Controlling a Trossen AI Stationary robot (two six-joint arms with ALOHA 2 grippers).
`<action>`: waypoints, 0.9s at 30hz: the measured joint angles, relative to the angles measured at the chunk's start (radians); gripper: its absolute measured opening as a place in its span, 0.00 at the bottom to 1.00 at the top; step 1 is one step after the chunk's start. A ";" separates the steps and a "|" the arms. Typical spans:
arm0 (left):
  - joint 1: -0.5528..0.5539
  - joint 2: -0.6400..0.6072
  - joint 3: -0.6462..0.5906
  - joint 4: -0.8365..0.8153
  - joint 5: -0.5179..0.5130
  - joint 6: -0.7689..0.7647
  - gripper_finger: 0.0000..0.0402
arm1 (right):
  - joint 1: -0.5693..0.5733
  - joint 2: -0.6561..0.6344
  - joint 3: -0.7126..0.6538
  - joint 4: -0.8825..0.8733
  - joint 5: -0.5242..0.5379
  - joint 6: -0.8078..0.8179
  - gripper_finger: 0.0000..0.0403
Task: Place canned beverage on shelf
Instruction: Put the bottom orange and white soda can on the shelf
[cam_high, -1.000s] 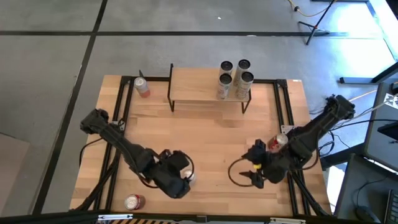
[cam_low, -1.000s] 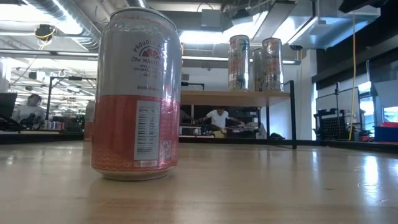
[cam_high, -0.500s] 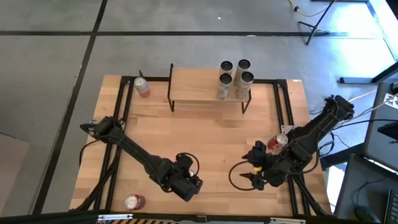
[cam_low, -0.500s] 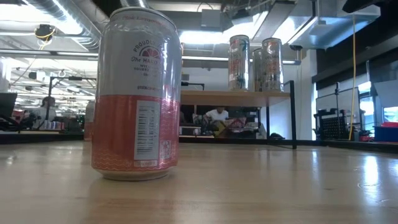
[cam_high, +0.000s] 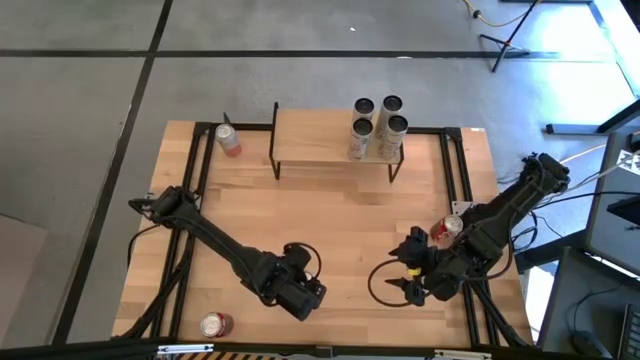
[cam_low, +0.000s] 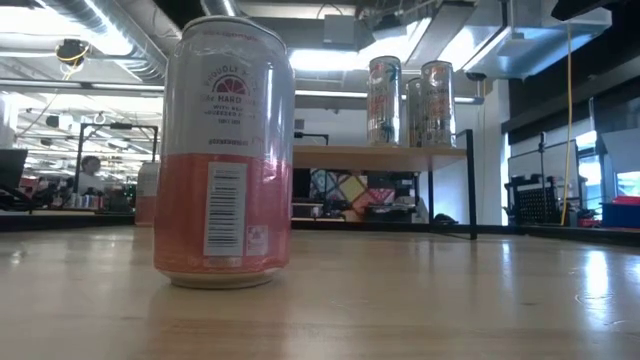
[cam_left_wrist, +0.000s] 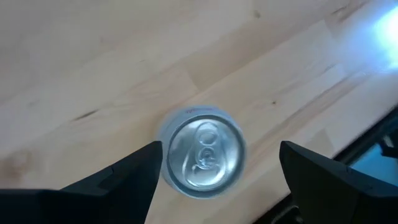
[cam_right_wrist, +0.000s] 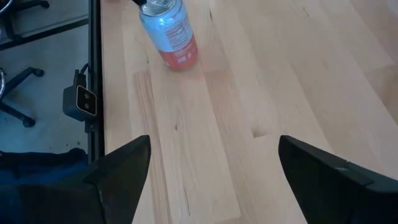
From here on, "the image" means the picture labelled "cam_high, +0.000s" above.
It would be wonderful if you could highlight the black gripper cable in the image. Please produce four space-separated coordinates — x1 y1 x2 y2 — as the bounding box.
367 258 416 308
282 241 323 281

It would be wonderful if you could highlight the black tripod stand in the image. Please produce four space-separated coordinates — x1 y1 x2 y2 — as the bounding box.
478 0 544 74

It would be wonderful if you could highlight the dark grey desk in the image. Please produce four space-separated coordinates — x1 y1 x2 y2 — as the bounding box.
584 132 640 276
537 247 640 360

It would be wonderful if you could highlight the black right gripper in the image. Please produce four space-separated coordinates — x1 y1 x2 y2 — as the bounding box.
384 227 441 307

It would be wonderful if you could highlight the white Celsius can black lid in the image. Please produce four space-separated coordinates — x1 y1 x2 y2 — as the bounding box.
375 94 405 132
376 114 410 162
347 117 375 162
351 97 376 124

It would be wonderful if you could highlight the yellow floor cable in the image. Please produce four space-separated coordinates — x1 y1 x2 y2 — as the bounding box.
462 0 534 29

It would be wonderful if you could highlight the pink and silver can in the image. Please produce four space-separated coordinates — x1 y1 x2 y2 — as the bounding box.
214 123 243 159

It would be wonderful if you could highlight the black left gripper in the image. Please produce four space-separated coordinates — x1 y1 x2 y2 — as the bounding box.
269 259 326 322

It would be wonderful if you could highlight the black yellow hazard strip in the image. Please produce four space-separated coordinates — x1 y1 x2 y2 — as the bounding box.
174 351 281 360

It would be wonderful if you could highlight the black computer mouse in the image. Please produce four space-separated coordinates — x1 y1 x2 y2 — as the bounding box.
571 329 609 359

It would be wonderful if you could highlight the silver bracket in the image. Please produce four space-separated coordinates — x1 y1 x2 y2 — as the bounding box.
156 343 215 356
433 349 494 360

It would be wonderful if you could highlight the black stand base bar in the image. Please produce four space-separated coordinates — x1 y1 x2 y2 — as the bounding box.
544 98 640 136

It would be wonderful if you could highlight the black metal table frame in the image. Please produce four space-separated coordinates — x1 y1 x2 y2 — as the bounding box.
112 119 534 350

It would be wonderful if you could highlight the red Coke can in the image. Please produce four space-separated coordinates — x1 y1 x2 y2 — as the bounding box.
199 311 235 340
430 213 465 244

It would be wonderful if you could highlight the black keyboard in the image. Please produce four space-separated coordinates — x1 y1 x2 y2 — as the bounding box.
617 303 640 360

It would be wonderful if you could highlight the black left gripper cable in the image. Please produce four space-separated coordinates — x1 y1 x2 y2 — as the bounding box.
282 241 323 281

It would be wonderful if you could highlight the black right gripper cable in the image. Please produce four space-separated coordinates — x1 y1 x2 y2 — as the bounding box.
367 258 416 308

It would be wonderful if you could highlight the wooden shelf with black legs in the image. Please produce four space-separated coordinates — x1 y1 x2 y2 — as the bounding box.
268 101 406 184

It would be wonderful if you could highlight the white fiducial marker card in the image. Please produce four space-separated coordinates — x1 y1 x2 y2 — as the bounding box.
615 148 640 176

